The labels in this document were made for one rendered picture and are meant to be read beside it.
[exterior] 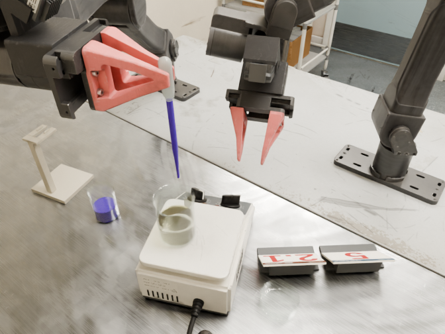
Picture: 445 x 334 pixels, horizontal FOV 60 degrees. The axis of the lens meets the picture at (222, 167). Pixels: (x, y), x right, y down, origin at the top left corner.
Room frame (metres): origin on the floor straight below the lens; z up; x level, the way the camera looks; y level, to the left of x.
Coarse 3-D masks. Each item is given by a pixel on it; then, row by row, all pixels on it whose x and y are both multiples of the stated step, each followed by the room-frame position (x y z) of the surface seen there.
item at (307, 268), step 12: (264, 252) 0.38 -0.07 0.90; (276, 252) 0.38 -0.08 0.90; (288, 252) 0.38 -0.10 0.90; (300, 252) 0.38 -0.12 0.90; (312, 252) 0.38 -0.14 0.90; (264, 264) 0.33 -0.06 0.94; (276, 264) 0.33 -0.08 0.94; (288, 264) 0.33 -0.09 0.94; (300, 264) 0.33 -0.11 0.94; (312, 264) 0.33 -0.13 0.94
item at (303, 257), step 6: (264, 258) 0.35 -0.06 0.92; (270, 258) 0.35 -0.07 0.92; (276, 258) 0.35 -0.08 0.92; (282, 258) 0.35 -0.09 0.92; (288, 258) 0.35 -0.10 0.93; (294, 258) 0.35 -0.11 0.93; (300, 258) 0.35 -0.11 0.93; (306, 258) 0.35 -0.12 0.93; (312, 258) 0.35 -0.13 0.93; (318, 258) 0.35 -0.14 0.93
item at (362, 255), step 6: (342, 252) 0.37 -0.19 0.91; (348, 252) 0.37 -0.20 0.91; (354, 252) 0.37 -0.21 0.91; (360, 252) 0.37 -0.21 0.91; (366, 252) 0.37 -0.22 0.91; (372, 252) 0.37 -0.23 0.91; (378, 252) 0.37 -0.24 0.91; (336, 258) 0.35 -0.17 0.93; (342, 258) 0.35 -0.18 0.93; (348, 258) 0.35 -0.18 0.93; (354, 258) 0.34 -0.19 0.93; (360, 258) 0.34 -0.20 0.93; (366, 258) 0.34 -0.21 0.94; (372, 258) 0.34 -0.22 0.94
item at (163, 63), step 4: (164, 56) 0.35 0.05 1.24; (160, 60) 0.34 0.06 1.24; (164, 60) 0.34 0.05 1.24; (168, 60) 0.34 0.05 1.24; (160, 64) 0.34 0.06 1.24; (164, 64) 0.34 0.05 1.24; (168, 64) 0.34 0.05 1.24; (160, 68) 0.34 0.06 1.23; (164, 68) 0.34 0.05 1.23; (168, 68) 0.34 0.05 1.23; (168, 72) 0.34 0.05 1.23; (172, 76) 0.34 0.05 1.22; (172, 80) 0.34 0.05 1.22; (172, 84) 0.34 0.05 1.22; (168, 88) 0.34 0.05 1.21; (172, 88) 0.34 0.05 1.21; (164, 92) 0.34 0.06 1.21; (168, 92) 0.34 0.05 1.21; (172, 92) 0.34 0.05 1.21; (164, 96) 0.34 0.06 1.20; (168, 96) 0.34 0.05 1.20; (172, 96) 0.34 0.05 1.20
